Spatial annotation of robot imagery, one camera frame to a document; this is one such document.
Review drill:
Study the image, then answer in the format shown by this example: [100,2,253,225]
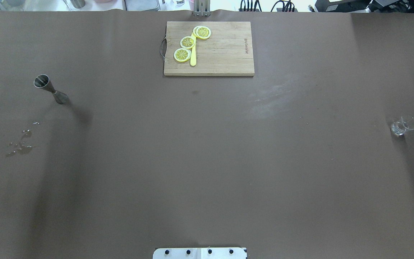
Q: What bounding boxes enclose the clear glass measuring cup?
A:
[390,116,414,137]

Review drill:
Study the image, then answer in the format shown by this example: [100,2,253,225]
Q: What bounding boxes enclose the aluminium frame post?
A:
[193,0,211,17]

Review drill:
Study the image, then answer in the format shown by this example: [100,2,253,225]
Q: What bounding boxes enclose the lemon slice near handle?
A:
[174,48,191,63]

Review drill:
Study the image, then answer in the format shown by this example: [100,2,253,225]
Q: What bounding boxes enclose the far lemon slice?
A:
[193,25,212,40]

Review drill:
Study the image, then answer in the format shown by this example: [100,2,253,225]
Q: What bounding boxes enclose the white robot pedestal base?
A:
[152,247,248,259]

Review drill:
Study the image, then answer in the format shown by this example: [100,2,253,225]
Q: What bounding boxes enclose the wooden cutting board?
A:
[163,21,255,77]

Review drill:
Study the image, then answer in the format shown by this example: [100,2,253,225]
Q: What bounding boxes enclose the steel double jigger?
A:
[33,75,69,104]

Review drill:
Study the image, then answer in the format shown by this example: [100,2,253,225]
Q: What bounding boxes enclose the middle lemon slice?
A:
[180,36,197,50]

